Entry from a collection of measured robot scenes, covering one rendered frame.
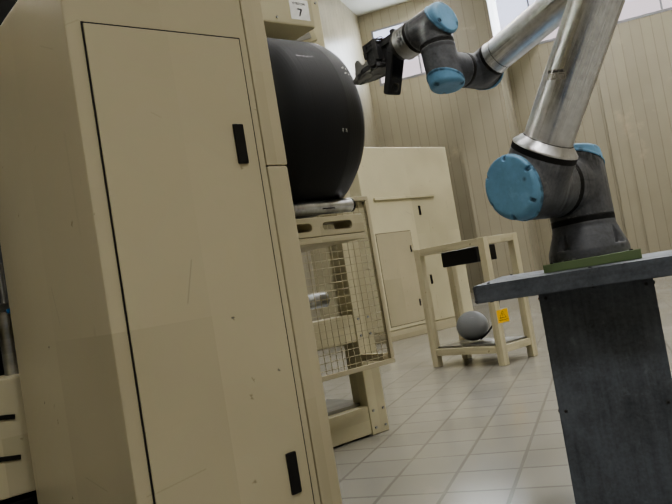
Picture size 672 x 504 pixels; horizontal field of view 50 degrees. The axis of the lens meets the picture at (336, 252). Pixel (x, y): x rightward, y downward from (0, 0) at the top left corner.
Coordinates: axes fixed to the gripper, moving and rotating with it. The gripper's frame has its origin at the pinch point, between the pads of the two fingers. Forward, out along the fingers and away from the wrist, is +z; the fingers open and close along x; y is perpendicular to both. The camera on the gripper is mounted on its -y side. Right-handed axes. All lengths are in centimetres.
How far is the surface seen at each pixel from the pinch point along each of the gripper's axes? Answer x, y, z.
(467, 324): -217, -77, 173
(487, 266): -208, -46, 138
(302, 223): 14.3, -34.7, 22.4
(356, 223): -6.7, -36.3, 22.5
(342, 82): -2.1, 4.5, 8.4
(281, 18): -19, 49, 49
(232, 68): 69, -18, -38
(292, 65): 13.7, 10.0, 10.6
